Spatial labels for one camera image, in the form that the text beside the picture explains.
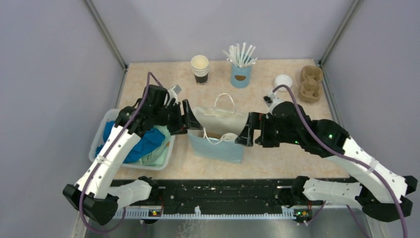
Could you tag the stack of spare lids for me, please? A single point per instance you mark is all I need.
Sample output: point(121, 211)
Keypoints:
point(283, 79)

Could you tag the blue cloth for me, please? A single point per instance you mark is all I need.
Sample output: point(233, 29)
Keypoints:
point(153, 139)

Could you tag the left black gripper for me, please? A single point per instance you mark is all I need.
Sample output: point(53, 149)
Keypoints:
point(190, 122)

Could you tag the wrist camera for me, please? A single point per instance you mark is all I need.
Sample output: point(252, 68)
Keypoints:
point(173, 94)
point(272, 101)

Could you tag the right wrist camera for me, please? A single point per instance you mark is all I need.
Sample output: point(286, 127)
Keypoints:
point(272, 101)

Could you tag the white cable duct strip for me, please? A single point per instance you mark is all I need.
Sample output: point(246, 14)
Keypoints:
point(138, 213)

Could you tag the bundle of wrapped straws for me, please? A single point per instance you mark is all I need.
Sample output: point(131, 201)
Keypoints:
point(241, 56)

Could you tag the light green cloth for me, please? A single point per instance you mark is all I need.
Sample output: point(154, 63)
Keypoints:
point(158, 157)

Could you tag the white plastic basket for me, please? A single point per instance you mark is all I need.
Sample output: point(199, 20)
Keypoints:
point(116, 150)

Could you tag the blue straw holder cup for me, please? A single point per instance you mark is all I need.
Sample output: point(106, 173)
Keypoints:
point(240, 76)

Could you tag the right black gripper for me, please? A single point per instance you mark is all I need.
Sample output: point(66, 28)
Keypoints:
point(254, 121)

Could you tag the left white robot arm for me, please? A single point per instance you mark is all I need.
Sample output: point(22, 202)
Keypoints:
point(93, 195)

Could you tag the light blue paper bag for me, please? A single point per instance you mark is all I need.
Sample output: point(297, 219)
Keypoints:
point(228, 122)

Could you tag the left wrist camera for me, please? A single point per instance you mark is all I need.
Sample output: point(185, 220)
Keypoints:
point(173, 94)

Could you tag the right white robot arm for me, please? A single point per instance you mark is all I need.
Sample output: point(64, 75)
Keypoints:
point(377, 191)

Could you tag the stack of paper cups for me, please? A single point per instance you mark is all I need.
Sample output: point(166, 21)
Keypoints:
point(200, 69)

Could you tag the brown pulp cup carrier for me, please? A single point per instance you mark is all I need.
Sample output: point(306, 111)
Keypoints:
point(310, 80)

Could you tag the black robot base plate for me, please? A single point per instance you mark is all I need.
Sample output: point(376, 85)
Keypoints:
point(223, 196)

